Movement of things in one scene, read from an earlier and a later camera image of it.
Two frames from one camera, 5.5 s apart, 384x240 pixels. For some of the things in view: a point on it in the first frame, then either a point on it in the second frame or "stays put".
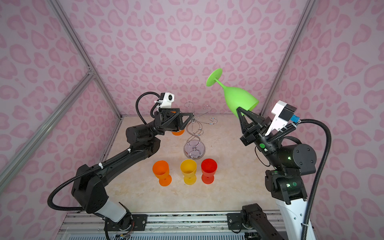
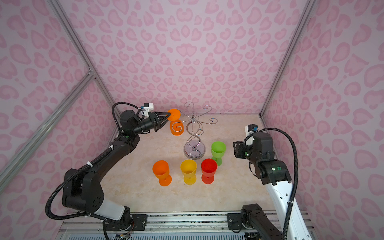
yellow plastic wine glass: x=188 y=168 stays put
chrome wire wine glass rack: x=193 y=149 stays put
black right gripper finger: x=254 y=119 to x=236 y=145
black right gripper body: x=253 y=137 to x=244 y=151
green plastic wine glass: x=236 y=98 to x=218 y=150
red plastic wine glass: x=209 y=168 stays put
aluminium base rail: x=91 y=225 stays put
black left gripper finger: x=178 y=124 to x=159 y=125
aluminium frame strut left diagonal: x=83 y=83 stays put
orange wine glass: x=161 y=170 stays put
